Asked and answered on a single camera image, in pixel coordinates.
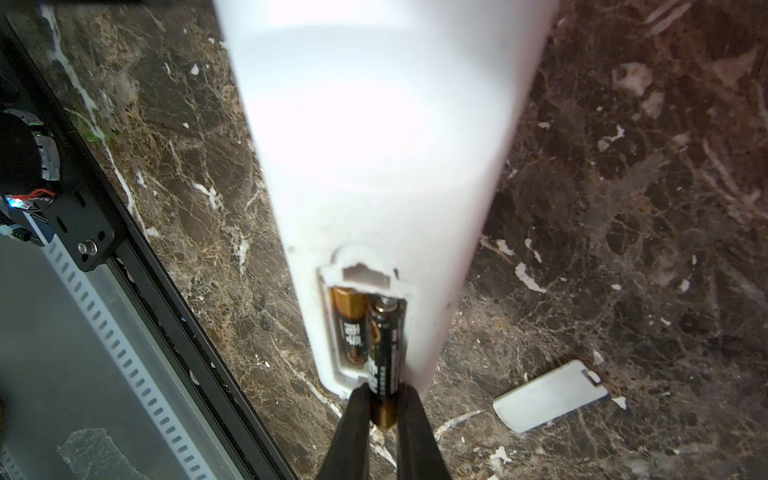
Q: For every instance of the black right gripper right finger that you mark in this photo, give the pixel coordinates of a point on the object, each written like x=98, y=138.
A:
x=418, y=455

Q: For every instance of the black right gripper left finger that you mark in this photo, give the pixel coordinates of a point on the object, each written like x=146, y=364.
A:
x=348, y=455

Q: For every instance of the gold AA battery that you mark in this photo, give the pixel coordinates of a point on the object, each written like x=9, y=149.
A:
x=385, y=317
x=350, y=310

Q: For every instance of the white remote control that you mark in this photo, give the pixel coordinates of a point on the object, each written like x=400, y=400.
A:
x=381, y=129

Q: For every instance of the white battery cover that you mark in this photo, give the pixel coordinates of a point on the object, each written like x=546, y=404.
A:
x=550, y=396

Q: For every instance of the white ventilated strip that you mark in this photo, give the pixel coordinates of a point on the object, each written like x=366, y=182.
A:
x=120, y=329

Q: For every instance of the black front mounting rail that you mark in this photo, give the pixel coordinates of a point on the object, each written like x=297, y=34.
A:
x=97, y=230

